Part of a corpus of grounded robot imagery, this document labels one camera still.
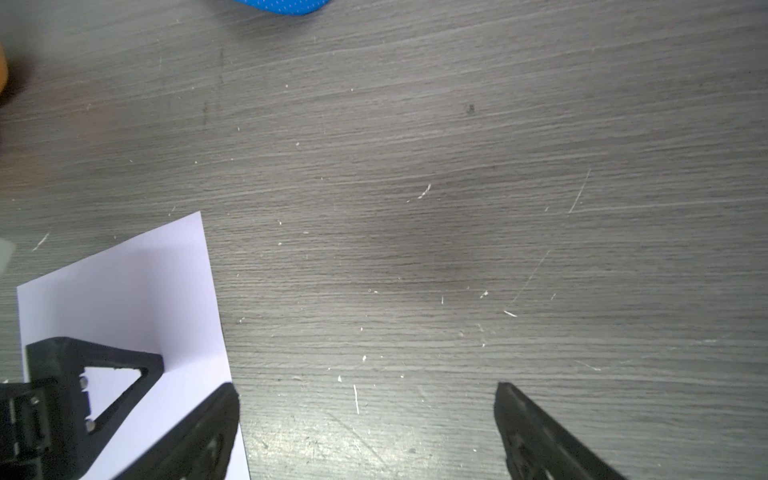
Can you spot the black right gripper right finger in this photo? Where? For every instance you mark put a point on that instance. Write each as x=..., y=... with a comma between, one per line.
x=537, y=446

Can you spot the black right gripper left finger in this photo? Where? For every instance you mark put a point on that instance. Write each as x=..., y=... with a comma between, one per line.
x=198, y=447

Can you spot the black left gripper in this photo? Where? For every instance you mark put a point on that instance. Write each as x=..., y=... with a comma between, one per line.
x=45, y=429

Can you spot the lilac square paper sheet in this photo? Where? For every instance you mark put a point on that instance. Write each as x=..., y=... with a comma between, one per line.
x=153, y=293

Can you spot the orange shark plush toy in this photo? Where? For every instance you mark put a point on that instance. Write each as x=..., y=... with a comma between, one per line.
x=4, y=71

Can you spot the blue cap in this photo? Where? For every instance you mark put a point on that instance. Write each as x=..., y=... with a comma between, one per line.
x=286, y=7

